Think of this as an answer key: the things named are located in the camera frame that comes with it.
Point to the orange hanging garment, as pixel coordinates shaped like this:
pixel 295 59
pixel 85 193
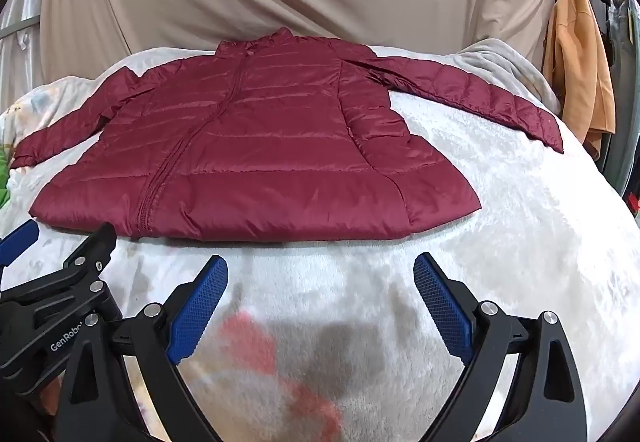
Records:
pixel 576 67

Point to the maroon quilted puffer jacket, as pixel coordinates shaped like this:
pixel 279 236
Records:
pixel 279 139

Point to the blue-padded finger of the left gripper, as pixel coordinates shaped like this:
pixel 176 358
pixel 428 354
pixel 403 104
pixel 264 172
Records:
pixel 18 241
pixel 95 251

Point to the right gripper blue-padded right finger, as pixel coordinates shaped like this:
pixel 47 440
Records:
pixel 545 401

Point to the white floral fleece blanket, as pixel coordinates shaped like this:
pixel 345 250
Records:
pixel 332 341

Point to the green object at bedside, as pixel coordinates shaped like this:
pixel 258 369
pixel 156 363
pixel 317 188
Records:
pixel 4 177

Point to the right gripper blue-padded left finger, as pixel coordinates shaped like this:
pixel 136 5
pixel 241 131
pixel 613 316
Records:
pixel 97 402

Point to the white metal window rail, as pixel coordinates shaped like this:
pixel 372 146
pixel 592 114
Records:
pixel 21 68

